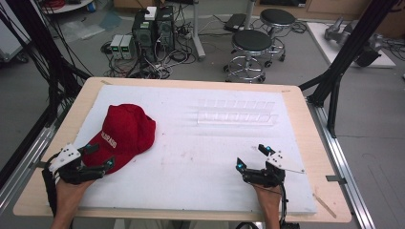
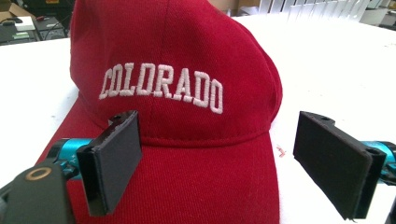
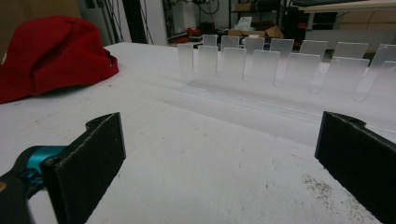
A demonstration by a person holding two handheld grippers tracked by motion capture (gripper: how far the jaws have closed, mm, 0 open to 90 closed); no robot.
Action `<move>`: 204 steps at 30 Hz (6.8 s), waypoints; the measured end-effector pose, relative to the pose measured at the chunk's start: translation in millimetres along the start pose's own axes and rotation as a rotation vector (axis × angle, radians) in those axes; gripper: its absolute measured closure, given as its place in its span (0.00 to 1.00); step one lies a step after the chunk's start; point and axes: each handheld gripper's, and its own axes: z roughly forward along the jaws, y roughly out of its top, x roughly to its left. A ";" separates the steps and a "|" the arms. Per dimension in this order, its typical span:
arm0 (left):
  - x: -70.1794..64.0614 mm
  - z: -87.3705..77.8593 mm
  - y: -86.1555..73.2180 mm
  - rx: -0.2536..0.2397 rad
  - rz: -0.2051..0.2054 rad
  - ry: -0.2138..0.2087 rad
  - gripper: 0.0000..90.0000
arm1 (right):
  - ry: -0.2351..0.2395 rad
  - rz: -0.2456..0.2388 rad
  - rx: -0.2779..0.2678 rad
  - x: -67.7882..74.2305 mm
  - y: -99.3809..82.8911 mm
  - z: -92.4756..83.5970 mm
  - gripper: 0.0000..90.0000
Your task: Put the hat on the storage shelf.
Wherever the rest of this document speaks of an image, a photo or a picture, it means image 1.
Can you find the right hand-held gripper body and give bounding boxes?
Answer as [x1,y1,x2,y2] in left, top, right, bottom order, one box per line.
[242,150,307,189]

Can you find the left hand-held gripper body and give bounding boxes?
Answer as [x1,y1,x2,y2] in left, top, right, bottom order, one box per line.
[47,143,107,186]

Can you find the red baseball cap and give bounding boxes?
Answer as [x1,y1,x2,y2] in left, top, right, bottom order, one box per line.
[81,103,158,176]

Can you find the person's right hand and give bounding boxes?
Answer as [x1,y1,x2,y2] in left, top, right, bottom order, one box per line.
[252,184,283,208]

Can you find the person's left hand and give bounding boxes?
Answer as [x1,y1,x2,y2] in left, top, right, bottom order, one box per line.
[55,178,96,208]

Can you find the clear acrylic rack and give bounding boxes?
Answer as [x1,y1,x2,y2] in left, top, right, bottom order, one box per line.
[196,97,279,127]

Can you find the white foam mat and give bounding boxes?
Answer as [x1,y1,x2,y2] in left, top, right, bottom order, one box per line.
[72,84,318,215]

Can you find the thin wooden stick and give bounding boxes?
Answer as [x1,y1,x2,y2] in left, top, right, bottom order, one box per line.
[312,193,338,219]

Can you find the grey tape strip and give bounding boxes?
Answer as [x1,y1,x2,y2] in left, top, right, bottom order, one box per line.
[325,174,348,186]

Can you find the grey power supply unit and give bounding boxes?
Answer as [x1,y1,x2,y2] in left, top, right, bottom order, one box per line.
[120,34,137,60]
[109,33,124,60]

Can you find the black round stool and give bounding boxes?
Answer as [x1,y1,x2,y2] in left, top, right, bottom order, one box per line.
[259,8,297,64]
[224,29,274,84]

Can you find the computer tower electronics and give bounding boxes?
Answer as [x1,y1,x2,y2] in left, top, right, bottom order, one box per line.
[100,18,199,80]

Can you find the clear plastic sheet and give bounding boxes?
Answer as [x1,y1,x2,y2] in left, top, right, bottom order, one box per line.
[59,19,107,42]

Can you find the white floor board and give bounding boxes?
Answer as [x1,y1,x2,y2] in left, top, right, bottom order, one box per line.
[306,21,397,69]

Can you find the black computer tower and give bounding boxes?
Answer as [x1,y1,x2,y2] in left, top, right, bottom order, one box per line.
[131,9,158,63]
[155,5,177,54]

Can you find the black flat case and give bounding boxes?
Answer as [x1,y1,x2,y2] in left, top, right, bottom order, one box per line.
[223,12,248,33]

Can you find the round white table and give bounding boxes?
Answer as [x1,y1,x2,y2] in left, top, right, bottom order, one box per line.
[40,0,96,15]

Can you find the white box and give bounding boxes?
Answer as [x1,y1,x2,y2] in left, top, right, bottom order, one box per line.
[144,6,158,22]

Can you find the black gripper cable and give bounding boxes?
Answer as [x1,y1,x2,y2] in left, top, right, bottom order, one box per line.
[277,182,301,229]

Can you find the black gripper strap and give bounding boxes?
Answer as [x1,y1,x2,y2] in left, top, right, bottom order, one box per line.
[41,167,59,218]

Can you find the aluminium rail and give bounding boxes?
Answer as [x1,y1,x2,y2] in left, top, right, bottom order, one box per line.
[306,96,377,229]
[0,122,65,209]

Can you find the black metal frame stand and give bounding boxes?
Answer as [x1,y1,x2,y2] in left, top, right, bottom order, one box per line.
[0,0,94,135]
[298,0,400,138]

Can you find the grey metal post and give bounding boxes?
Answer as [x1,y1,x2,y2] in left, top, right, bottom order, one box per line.
[190,0,207,62]
[243,0,258,31]

